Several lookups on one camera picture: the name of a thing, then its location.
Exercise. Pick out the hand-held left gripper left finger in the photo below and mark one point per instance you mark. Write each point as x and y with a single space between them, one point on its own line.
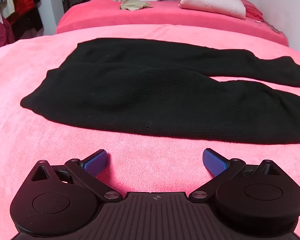
97 161

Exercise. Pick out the beige crumpled garment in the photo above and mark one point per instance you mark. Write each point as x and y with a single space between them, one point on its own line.
133 5

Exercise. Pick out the red pillow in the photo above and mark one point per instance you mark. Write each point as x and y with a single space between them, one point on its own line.
252 10

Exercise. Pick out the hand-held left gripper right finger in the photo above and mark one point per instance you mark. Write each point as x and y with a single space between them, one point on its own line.
213 162

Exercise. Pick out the pink covered bed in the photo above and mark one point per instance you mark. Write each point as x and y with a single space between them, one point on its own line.
165 15

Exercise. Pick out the black pants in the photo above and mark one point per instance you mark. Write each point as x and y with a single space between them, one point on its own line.
145 97

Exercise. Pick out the hanging clothes pile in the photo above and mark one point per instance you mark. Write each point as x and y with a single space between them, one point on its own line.
30 23

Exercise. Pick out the maroon hanging coat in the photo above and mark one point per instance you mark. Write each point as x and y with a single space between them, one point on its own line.
0 32

